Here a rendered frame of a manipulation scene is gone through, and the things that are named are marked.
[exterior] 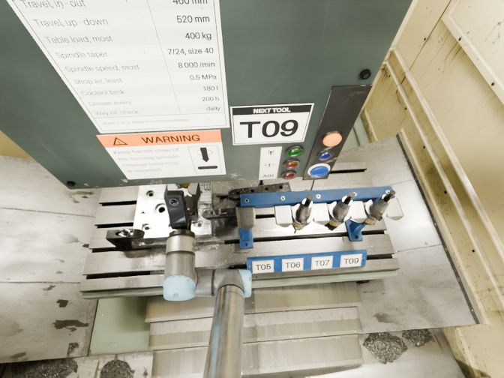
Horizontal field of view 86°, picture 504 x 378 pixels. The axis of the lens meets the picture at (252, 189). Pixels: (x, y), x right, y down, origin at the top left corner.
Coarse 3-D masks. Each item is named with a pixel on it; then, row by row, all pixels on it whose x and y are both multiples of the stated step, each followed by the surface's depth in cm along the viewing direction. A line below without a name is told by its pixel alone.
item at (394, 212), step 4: (392, 200) 83; (396, 200) 83; (392, 204) 82; (396, 204) 82; (388, 208) 81; (392, 208) 81; (396, 208) 82; (400, 208) 82; (388, 212) 81; (392, 212) 81; (396, 212) 81; (400, 212) 81; (388, 216) 80; (392, 216) 80; (396, 216) 80; (400, 216) 80
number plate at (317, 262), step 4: (320, 256) 100; (324, 256) 100; (328, 256) 100; (332, 256) 101; (312, 260) 101; (316, 260) 101; (320, 260) 101; (324, 260) 101; (328, 260) 101; (312, 264) 101; (316, 264) 101; (320, 264) 101; (324, 264) 101; (328, 264) 102; (312, 268) 102; (316, 268) 102
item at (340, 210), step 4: (340, 200) 76; (336, 204) 78; (340, 204) 75; (344, 204) 74; (348, 204) 74; (336, 208) 78; (340, 208) 76; (344, 208) 75; (348, 208) 75; (336, 212) 78; (340, 212) 77; (344, 212) 76; (336, 216) 79; (340, 216) 78; (344, 216) 78
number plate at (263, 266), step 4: (264, 260) 99; (268, 260) 99; (272, 260) 99; (256, 264) 100; (260, 264) 100; (264, 264) 100; (268, 264) 100; (272, 264) 100; (256, 268) 100; (260, 268) 100; (264, 268) 100; (268, 268) 101; (272, 268) 101; (256, 272) 101; (260, 272) 101; (264, 272) 101
